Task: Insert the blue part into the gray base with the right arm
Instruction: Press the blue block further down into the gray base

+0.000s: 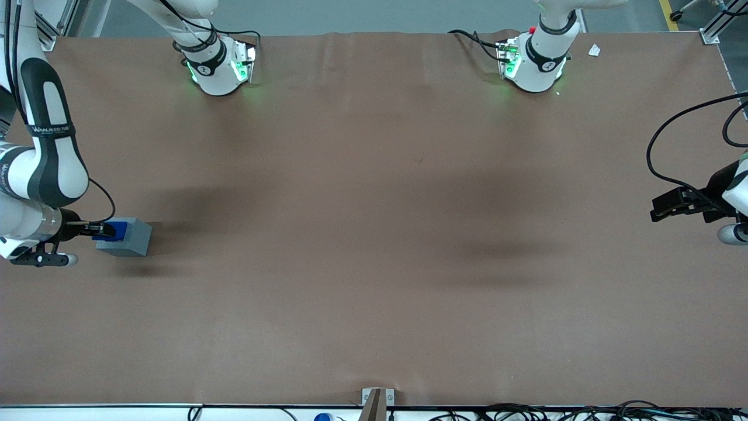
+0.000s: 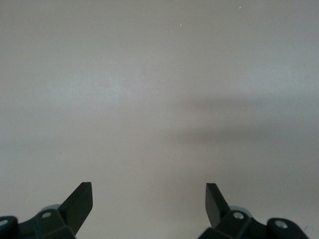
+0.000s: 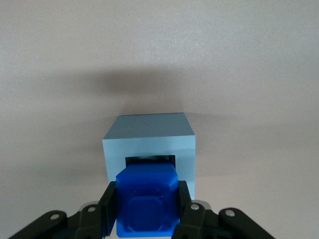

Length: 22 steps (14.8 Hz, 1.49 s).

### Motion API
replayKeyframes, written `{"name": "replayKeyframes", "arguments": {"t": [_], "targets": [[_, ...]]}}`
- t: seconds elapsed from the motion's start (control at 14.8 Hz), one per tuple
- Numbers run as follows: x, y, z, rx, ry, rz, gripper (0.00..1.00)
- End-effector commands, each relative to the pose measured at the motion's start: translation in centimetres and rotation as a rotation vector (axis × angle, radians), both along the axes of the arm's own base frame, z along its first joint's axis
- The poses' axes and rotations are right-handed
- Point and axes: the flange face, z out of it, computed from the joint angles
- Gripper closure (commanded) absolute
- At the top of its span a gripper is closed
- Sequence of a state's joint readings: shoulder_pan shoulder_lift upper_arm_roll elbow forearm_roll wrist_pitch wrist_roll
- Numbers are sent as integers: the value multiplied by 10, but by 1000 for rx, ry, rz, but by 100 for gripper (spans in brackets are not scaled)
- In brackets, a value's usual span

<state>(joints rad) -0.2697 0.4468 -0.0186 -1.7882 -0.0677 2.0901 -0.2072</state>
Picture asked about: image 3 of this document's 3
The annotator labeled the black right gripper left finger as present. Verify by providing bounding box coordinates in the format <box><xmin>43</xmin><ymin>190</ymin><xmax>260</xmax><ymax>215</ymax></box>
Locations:
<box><xmin>8</xmin><ymin>181</ymin><xmax>118</xmax><ymax>239</ymax></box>

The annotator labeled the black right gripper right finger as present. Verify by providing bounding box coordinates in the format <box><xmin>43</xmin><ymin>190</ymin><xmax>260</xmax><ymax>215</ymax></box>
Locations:
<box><xmin>171</xmin><ymin>180</ymin><xmax>275</xmax><ymax>239</ymax></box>

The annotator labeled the blue plastic insert part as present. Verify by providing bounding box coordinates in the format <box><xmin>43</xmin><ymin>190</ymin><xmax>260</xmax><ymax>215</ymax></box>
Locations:
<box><xmin>115</xmin><ymin>163</ymin><xmax>180</xmax><ymax>237</ymax></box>

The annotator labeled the gray cube base with socket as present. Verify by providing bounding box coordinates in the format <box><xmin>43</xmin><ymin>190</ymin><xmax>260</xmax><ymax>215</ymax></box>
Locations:
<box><xmin>102</xmin><ymin>113</ymin><xmax>197</xmax><ymax>201</ymax></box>

